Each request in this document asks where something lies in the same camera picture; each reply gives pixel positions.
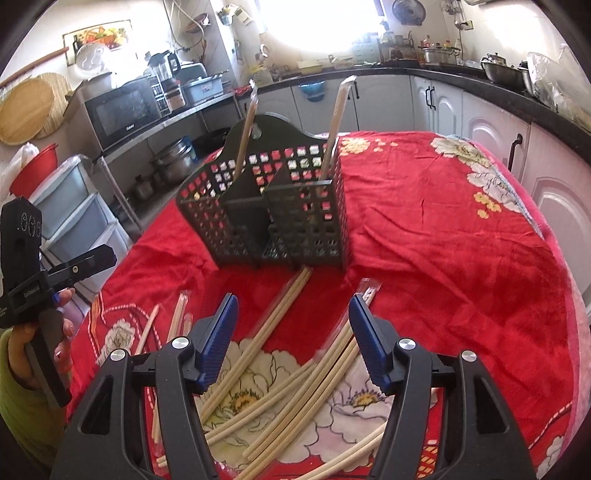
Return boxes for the white kitchen cabinets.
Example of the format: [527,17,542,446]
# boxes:
[240,69,591,296]

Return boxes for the stacked steel pots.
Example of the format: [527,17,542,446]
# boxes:
[150,138,197,185]

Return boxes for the black microwave oven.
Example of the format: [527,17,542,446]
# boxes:
[84,76,162,151]

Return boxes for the round woven sieve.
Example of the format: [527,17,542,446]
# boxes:
[28,71,75,139]

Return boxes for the long wooden stick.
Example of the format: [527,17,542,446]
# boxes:
[0,46,70,88]

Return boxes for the steel shelf table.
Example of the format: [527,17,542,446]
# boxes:
[65,90,241,241]

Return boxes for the white plastic food cover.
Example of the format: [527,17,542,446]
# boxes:
[74,43,114,79]

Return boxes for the person's left hand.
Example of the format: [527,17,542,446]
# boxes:
[7,287,77,386]

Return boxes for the black kitchen countertop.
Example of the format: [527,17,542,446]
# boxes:
[249,62,591,153]

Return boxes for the fruit wall picture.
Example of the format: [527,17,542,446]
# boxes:
[62,25,129,65]

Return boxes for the steel pots with lids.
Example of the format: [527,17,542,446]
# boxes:
[480,53,536,90]

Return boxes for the black blender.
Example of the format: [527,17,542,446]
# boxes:
[147,50,183,114]

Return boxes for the red plastic basin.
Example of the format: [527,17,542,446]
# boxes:
[9,143,61,197]

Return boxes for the chopstick pair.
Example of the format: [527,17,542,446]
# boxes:
[318,75,358,183]
[233,79,259,181]

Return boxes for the grey plastic crate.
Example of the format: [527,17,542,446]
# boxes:
[181,74,232,104]

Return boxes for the clear plastic bag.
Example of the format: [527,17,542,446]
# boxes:
[526,44,591,125]

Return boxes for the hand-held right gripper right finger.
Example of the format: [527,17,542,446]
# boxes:
[348,294,539,480]

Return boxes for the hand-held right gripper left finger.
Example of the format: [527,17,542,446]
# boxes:
[51,293,241,480]

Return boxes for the plastic drawer unit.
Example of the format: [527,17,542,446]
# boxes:
[28,154,132,296]

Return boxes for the pile of chopsticks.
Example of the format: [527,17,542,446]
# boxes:
[134,265,398,480]

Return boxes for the steel pot with lid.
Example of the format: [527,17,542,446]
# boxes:
[418,44,462,65]

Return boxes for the wall fan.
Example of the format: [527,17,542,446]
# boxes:
[392,0,424,24]

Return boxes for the dark green utensil basket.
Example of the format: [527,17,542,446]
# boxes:
[175,114,352,271]

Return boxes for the white plastic bag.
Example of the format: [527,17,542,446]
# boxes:
[0,142,40,195]

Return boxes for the red floral blanket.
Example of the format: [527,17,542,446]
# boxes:
[69,130,591,480]

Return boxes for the blue hanging bag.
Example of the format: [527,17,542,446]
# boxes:
[300,80,326,102]

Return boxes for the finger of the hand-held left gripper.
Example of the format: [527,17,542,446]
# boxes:
[44,244,117,296]

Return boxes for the person's left forearm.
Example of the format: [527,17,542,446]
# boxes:
[0,330,70,467]

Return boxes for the rack with bottles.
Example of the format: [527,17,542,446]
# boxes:
[379,30,419,63]

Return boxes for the bright window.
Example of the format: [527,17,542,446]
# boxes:
[259,0,389,61]

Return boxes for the round bamboo tray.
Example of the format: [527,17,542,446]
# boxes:
[0,78,54,145]

